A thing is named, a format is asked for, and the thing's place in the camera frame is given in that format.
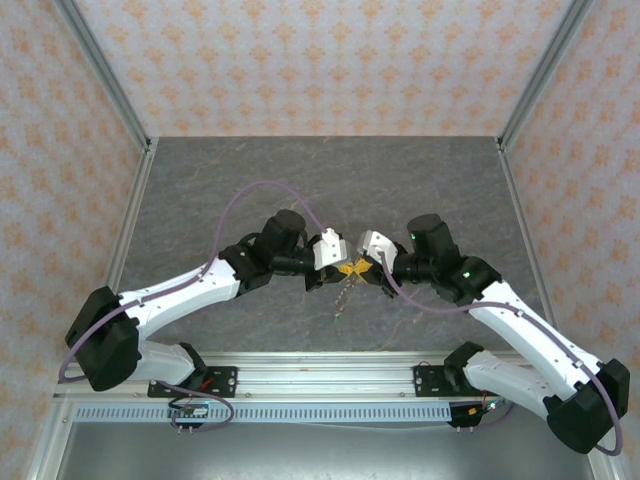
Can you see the green key tag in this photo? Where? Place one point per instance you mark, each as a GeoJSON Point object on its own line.
{"type": "Point", "coordinates": [335, 322]}

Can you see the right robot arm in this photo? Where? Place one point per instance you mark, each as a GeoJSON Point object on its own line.
{"type": "Point", "coordinates": [540, 340]}

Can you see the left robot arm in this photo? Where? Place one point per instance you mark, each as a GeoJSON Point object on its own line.
{"type": "Point", "coordinates": [105, 345]}

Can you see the small controller board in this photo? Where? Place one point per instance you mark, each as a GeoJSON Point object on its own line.
{"type": "Point", "coordinates": [492, 406]}
{"type": "Point", "coordinates": [192, 411]}

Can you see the grey metal panel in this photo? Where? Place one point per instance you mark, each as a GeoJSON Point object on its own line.
{"type": "Point", "coordinates": [320, 455]}

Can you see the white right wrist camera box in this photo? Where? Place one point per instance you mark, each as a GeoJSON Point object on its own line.
{"type": "Point", "coordinates": [375, 245]}

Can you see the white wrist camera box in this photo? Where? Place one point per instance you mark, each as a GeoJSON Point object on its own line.
{"type": "Point", "coordinates": [375, 245]}
{"type": "Point", "coordinates": [330, 250]}

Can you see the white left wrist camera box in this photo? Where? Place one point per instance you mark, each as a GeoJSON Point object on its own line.
{"type": "Point", "coordinates": [330, 250]}

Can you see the aluminium table side rail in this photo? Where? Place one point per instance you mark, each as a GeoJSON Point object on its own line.
{"type": "Point", "coordinates": [136, 200]}
{"type": "Point", "coordinates": [517, 200]}

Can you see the aluminium mounting rail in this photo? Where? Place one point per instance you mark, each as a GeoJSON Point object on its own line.
{"type": "Point", "coordinates": [325, 380]}

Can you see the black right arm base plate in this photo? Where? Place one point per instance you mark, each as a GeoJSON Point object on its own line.
{"type": "Point", "coordinates": [425, 380]}

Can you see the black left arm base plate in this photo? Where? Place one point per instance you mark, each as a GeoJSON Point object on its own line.
{"type": "Point", "coordinates": [225, 375]}

